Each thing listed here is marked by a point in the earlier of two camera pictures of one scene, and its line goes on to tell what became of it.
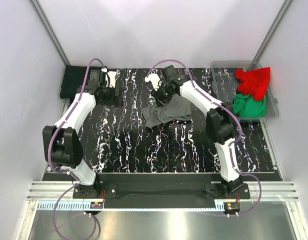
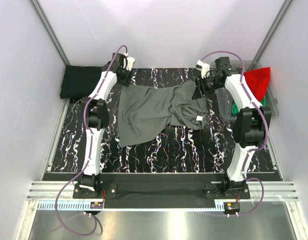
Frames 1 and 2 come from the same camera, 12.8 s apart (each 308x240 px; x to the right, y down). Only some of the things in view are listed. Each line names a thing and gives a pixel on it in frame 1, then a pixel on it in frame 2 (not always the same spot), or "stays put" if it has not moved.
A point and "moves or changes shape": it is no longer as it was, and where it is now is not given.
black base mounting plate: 162,191 stays put
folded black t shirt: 73,78 stays put
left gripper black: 115,101 -> 125,81
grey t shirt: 177,108 moves or changes shape
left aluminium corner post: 51,32 stays put
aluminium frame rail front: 274,191 stays put
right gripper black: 160,100 -> 197,93
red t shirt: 255,82 stays put
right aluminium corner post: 256,63 stays put
